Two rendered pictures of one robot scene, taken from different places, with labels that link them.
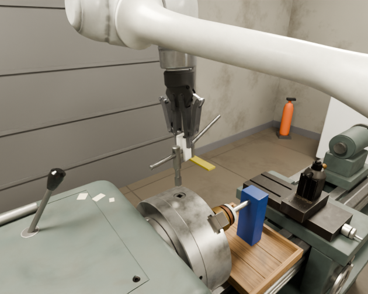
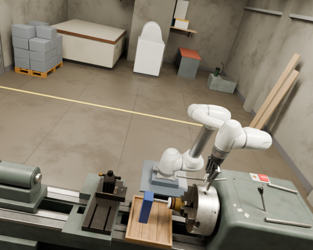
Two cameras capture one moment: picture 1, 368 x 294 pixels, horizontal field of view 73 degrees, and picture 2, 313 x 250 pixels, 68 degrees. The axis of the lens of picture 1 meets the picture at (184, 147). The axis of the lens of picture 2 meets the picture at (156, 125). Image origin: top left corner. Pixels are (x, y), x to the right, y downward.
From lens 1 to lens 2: 1.84 m
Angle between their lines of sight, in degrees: 116
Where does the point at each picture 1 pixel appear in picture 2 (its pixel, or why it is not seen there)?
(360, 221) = (95, 178)
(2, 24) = not seen: outside the picture
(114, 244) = (237, 189)
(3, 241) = (273, 213)
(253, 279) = (163, 206)
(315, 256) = not seen: hidden behind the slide
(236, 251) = (156, 218)
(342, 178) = (43, 189)
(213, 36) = not seen: hidden behind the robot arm
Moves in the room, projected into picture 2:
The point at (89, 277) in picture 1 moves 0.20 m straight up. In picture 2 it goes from (245, 186) to (257, 163)
